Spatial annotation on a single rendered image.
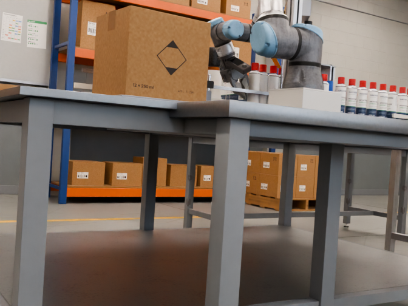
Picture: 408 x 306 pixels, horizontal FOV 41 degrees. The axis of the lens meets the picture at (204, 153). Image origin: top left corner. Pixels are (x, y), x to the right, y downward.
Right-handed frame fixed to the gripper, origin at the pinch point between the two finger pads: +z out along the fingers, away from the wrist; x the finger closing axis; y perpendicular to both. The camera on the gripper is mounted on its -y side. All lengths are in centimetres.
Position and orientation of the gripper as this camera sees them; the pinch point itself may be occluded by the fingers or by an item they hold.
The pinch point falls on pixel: (246, 96)
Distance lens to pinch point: 240.0
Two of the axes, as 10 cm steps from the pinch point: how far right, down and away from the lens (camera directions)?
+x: -7.7, 4.6, -4.5
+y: -5.2, -0.5, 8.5
